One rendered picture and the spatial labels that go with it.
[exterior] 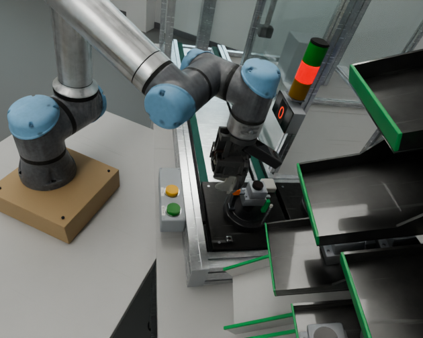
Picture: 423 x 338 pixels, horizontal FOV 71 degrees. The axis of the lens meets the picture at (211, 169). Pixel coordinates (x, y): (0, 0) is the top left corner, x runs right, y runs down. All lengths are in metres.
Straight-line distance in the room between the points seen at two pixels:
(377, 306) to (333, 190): 0.16
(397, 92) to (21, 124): 0.75
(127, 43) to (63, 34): 0.31
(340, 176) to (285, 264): 0.19
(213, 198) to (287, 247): 0.38
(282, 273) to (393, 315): 0.21
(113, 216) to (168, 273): 0.25
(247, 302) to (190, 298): 0.20
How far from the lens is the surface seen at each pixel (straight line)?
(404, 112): 0.35
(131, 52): 0.52
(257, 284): 0.71
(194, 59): 0.61
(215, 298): 0.86
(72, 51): 0.83
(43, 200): 0.94
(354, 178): 0.48
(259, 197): 0.82
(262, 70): 0.56
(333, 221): 0.43
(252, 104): 0.58
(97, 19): 0.55
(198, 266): 0.78
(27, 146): 0.87
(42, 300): 0.88
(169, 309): 0.84
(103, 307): 0.85
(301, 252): 0.57
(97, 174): 0.98
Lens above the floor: 1.65
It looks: 44 degrees down
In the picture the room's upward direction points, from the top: 15 degrees clockwise
